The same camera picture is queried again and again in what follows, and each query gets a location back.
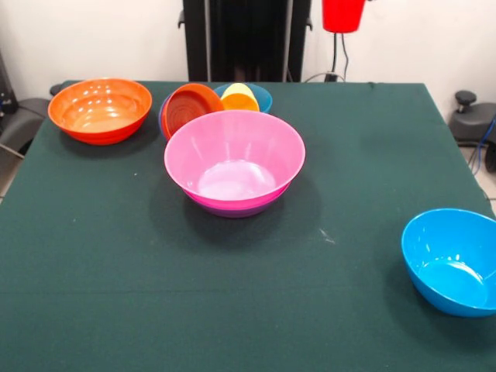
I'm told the purple bowl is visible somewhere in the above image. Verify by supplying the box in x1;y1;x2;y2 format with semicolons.
185;181;291;219

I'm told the large pink bowl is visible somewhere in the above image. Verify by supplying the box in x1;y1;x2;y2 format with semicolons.
164;109;307;207

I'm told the yellow cup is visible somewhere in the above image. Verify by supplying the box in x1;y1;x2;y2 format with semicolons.
219;82;260;112

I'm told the small light blue bowl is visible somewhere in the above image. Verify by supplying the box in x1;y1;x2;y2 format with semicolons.
213;82;274;115

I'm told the small orange bowl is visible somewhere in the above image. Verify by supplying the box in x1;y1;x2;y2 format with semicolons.
161;82;226;141

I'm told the small dark blue bowl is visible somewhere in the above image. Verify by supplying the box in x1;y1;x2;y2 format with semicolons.
158;92;171;140

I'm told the red cup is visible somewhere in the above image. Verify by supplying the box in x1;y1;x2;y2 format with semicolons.
322;0;367;34

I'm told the dark green table cloth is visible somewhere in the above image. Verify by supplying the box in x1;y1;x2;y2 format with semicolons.
0;80;496;372

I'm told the large orange bowl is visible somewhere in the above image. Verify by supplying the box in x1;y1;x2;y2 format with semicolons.
47;77;153;146

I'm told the large light blue bowl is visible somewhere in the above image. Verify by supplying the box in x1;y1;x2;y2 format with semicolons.
401;208;496;319

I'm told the black hanging cable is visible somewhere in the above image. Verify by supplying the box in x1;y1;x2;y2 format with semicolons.
304;33;350;83

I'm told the blue cable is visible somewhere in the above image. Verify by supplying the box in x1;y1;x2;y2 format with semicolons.
468;115;496;205

